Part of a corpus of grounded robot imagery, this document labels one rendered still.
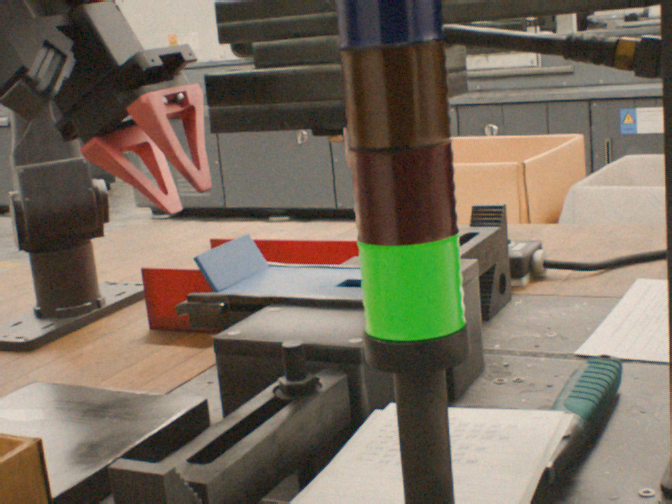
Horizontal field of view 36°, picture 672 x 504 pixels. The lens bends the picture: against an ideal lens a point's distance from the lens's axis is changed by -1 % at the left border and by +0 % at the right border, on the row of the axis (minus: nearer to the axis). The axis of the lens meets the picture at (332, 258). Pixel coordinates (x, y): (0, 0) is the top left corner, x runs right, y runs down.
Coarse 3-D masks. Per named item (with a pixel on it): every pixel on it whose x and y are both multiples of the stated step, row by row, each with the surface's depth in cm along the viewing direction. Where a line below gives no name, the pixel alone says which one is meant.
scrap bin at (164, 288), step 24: (216, 240) 104; (264, 240) 102; (288, 240) 101; (312, 240) 99; (336, 240) 98; (336, 264) 99; (144, 288) 95; (168, 288) 94; (192, 288) 93; (168, 312) 95
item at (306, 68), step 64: (256, 0) 62; (320, 0) 61; (448, 0) 57; (512, 0) 55; (576, 0) 54; (640, 0) 53; (256, 64) 62; (320, 64) 58; (448, 64) 69; (256, 128) 61; (320, 128) 59
